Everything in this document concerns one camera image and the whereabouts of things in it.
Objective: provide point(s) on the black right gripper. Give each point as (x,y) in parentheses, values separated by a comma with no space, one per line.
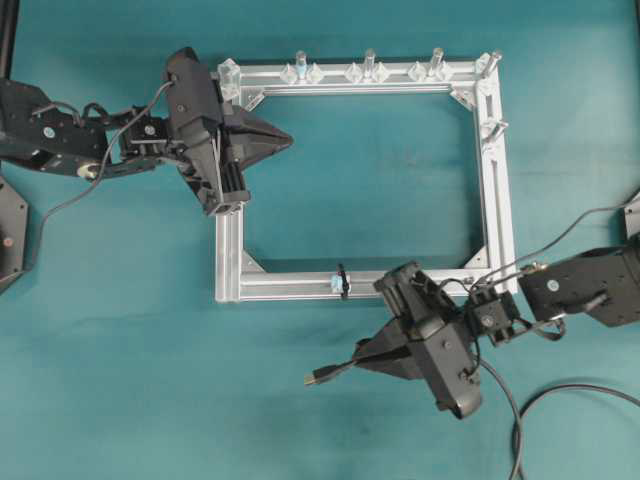
(410,295)

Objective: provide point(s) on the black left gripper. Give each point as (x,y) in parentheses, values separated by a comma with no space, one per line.
(213,169)

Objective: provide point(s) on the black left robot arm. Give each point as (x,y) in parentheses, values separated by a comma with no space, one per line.
(42,135)

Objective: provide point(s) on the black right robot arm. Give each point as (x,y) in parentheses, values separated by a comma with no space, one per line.
(602,283)

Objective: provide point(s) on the black zip tie loop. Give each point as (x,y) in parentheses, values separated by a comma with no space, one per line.
(343,284)

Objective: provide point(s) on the clear acrylic corner block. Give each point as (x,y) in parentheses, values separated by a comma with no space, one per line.
(229,74)

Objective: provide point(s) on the clear peg with blue band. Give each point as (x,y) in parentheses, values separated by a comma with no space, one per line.
(301,71)

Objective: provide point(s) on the blue tape piece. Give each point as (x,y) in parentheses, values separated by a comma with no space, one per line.
(333,283)

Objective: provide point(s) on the clear acrylic peg centre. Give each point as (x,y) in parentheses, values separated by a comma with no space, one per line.
(368,71)

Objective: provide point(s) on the clear acrylic peg right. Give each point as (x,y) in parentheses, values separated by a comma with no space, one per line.
(435,69)

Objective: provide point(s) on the clear acrylic side peg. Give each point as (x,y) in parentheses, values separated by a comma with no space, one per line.
(492,130)

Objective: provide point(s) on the clear acrylic corner peg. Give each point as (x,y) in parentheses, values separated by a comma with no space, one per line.
(487,63)

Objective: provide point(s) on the silver aluminium extrusion frame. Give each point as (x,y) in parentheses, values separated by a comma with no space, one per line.
(240,278)

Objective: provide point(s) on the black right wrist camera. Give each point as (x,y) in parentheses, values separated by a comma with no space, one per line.
(441,351)

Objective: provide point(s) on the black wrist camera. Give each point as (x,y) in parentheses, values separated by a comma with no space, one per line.
(194,101)
(441,351)

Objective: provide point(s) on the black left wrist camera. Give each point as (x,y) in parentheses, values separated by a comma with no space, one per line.
(194,101)

